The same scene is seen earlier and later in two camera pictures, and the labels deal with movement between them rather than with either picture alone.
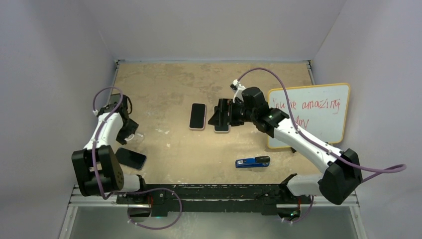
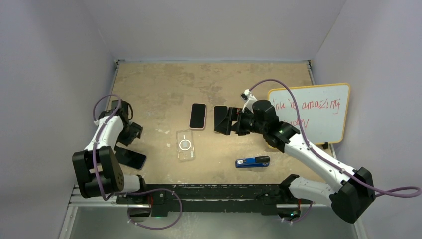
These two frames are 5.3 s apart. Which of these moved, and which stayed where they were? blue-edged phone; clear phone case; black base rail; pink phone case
Moved: clear phone case
Stayed: blue-edged phone; black base rail; pink phone case
